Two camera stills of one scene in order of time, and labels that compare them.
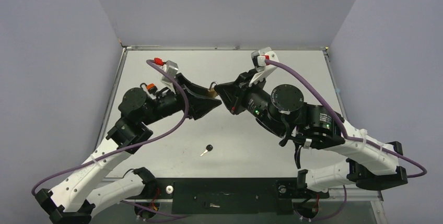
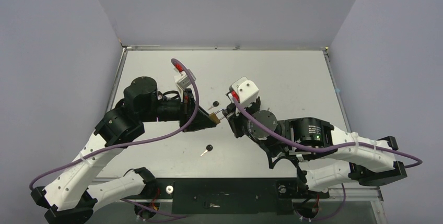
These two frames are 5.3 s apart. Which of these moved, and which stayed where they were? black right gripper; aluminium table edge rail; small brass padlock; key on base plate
Moved: small brass padlock; black right gripper
Stayed: key on base plate; aluminium table edge rail
